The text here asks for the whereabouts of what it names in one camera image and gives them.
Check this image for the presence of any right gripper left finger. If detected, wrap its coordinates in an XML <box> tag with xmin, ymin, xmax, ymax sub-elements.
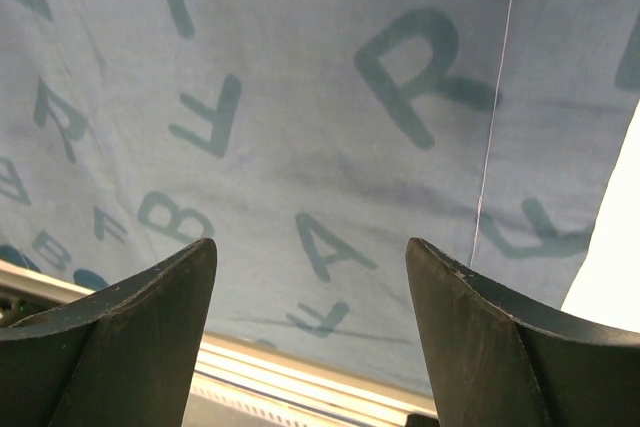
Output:
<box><xmin>1</xmin><ymin>238</ymin><xmax>217</xmax><ymax>426</ymax></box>

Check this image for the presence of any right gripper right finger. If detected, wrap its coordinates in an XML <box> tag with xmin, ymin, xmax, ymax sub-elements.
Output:
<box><xmin>406</xmin><ymin>238</ymin><xmax>639</xmax><ymax>426</ymax></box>

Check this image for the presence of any blue letter-print cloth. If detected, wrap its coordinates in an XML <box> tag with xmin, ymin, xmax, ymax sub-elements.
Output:
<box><xmin>1</xmin><ymin>0</ymin><xmax>639</xmax><ymax>392</ymax></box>

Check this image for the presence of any aluminium mounting rail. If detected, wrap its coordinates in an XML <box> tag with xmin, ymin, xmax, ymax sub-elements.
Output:
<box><xmin>1</xmin><ymin>264</ymin><xmax>437</xmax><ymax>426</ymax></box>

